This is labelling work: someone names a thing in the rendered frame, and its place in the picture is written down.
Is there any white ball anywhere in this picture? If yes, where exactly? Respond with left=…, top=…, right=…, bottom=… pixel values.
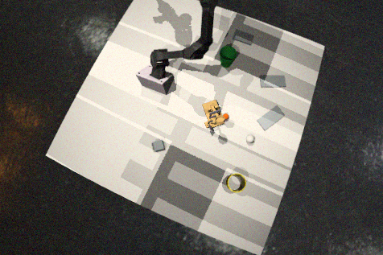
left=246, top=135, right=254, bottom=143

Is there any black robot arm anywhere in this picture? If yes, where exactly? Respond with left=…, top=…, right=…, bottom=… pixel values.
left=150, top=0, right=218, bottom=80

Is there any green plastic cup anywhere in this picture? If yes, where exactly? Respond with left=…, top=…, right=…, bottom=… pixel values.
left=219, top=46, right=237, bottom=68

